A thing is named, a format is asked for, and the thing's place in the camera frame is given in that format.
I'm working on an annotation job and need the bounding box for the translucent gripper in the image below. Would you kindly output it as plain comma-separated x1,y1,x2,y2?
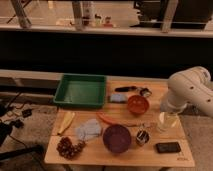
157,112,178,132

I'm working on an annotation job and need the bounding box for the light blue towel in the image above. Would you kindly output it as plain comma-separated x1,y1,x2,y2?
75,119,102,141

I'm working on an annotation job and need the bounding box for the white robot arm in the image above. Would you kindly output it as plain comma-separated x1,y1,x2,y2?
157,66,213,132

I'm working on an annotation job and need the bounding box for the small metal cup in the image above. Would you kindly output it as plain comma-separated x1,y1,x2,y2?
136,130,149,146

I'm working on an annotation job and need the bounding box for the orange bowl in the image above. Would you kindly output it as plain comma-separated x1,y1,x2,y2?
127,95,149,115

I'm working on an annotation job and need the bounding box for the purple bowl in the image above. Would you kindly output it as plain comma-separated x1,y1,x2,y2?
103,124,132,154

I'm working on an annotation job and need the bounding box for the blue sponge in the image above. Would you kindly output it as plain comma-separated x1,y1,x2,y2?
109,93,127,103

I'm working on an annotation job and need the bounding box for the green plastic tray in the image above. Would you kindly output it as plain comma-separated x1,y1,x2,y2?
53,74,106,109

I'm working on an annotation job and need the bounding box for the yellow banana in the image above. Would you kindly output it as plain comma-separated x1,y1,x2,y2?
58,112,75,135

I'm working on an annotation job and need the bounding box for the bunch of red grapes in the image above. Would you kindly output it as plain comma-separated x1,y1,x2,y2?
56,137,86,160

